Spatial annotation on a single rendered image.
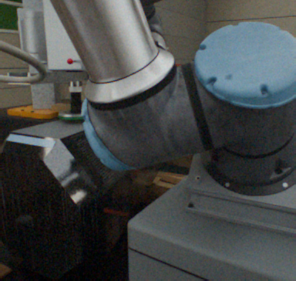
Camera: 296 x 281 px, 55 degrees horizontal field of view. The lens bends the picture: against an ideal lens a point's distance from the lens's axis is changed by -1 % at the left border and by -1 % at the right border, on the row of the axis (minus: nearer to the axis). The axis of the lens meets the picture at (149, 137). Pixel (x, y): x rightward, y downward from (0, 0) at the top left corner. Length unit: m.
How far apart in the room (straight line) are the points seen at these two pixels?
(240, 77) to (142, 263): 0.42
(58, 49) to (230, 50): 1.33
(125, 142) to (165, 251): 0.25
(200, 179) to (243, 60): 0.29
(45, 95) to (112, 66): 2.14
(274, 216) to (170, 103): 0.32
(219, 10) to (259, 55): 6.35
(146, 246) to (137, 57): 0.38
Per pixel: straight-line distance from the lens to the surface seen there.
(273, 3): 6.51
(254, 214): 0.62
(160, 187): 2.32
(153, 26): 0.77
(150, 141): 0.43
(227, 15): 6.70
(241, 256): 0.54
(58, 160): 1.37
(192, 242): 0.56
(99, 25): 0.38
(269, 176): 0.58
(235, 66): 0.41
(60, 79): 1.52
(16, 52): 1.02
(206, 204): 0.63
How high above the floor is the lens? 1.17
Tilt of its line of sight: 15 degrees down
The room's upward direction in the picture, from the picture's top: straight up
